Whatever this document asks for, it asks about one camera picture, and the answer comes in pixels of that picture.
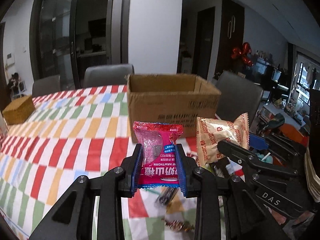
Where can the grey chair behind table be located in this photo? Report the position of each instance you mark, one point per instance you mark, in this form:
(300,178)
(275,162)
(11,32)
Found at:
(105,75)

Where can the beige cookie snack packet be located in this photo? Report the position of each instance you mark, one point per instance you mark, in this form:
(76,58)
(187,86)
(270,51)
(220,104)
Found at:
(211,131)

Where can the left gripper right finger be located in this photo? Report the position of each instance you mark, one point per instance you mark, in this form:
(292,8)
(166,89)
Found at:
(188,183)

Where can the woven yellow box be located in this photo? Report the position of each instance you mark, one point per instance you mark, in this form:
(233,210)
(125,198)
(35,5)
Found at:
(19,110)

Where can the brown cardboard box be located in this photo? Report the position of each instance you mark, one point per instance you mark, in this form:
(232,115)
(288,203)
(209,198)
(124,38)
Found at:
(171,99)

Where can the colourful checkered tablecloth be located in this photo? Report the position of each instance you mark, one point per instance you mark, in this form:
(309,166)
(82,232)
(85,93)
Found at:
(72,133)

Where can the grey chair right side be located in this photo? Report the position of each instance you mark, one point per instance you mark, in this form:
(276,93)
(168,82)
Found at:
(238,96)

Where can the pink hawthorn snack packet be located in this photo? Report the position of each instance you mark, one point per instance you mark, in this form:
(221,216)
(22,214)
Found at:
(159,153)

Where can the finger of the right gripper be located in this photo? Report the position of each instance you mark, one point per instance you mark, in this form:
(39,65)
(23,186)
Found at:
(282,147)
(251,164)

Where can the red foil balloon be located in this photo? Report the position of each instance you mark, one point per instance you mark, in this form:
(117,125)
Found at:
(242,53)

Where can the gold red candy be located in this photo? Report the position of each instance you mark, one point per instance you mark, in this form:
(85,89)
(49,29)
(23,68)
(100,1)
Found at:
(177,226)

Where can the grey chair far left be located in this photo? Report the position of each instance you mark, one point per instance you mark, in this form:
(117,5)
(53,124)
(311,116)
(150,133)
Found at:
(45,86)

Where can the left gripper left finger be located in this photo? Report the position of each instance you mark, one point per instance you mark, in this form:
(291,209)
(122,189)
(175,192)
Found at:
(132,166)

